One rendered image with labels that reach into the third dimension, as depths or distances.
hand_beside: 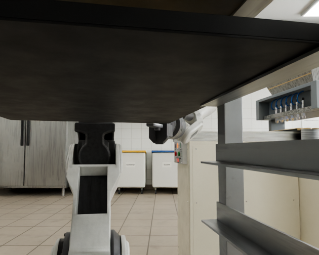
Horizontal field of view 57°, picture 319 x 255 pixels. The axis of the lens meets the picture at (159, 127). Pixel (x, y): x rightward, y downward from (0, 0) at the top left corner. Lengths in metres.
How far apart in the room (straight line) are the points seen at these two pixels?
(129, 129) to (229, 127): 5.49
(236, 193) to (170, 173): 4.78
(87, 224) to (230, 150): 0.52
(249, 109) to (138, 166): 2.51
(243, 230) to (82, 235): 0.51
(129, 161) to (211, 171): 3.57
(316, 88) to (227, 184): 1.49
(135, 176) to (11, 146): 2.16
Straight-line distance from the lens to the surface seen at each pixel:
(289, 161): 0.31
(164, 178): 5.24
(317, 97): 1.89
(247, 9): 0.37
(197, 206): 1.77
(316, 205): 1.92
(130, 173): 5.26
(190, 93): 0.39
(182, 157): 1.78
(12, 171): 5.57
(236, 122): 0.46
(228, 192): 0.46
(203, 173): 1.76
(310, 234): 2.01
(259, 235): 0.37
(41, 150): 5.36
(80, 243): 0.82
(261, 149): 0.35
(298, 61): 0.26
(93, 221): 0.85
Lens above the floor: 0.79
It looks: 4 degrees up
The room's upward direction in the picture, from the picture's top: straight up
